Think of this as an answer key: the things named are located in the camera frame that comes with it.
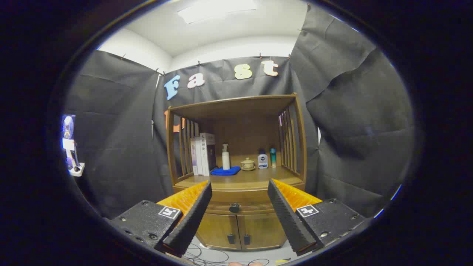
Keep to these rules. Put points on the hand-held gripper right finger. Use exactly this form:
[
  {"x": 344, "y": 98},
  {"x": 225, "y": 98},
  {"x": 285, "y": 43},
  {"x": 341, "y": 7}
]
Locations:
[{"x": 288, "y": 218}]

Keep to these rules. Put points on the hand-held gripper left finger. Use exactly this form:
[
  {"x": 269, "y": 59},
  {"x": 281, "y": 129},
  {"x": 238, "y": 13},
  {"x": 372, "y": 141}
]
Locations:
[{"x": 192, "y": 218}]

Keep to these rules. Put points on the black drawer knob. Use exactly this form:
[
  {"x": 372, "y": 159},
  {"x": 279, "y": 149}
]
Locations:
[{"x": 234, "y": 207}]

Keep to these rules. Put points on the wooden drawer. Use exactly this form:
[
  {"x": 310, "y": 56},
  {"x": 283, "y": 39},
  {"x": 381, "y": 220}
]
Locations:
[{"x": 240, "y": 195}]

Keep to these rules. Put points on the wooden cabinet door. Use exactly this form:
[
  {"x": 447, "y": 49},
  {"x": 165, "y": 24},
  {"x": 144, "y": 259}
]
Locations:
[
  {"x": 264, "y": 231},
  {"x": 218, "y": 231}
]

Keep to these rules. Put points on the wooden countertop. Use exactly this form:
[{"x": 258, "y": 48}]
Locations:
[{"x": 255, "y": 179}]

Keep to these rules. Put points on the wooden cabinet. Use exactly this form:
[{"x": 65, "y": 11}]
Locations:
[{"x": 244, "y": 129}]

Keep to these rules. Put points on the yellow floor tape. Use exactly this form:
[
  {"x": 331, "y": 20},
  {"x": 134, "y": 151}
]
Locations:
[{"x": 281, "y": 261}]

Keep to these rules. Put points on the blue cloth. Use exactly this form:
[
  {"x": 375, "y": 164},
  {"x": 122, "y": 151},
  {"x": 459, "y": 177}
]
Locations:
[{"x": 225, "y": 171}]

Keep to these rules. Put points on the pale purple book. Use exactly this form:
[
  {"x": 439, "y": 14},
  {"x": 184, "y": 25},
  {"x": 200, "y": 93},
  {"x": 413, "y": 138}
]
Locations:
[{"x": 193, "y": 159}]

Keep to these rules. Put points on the slim teal bottle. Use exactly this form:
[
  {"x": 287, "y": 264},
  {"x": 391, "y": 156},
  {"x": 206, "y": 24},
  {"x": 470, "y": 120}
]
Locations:
[{"x": 273, "y": 159}]

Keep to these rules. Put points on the white lotion bottle blue cap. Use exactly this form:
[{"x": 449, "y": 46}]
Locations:
[{"x": 262, "y": 162}]

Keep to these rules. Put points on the beige saucer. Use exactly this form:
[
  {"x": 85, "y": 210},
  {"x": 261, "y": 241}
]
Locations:
[{"x": 248, "y": 169}]

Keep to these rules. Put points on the white pump bottle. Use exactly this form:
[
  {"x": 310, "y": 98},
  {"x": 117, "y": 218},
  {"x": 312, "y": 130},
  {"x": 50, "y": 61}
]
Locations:
[{"x": 225, "y": 160}]

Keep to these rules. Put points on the beige lidded tea cup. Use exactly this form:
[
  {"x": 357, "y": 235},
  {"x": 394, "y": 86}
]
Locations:
[{"x": 247, "y": 163}]

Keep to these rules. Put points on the ceiling light panel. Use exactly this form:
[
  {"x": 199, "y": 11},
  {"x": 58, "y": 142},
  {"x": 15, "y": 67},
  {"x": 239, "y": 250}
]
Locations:
[{"x": 214, "y": 10}]

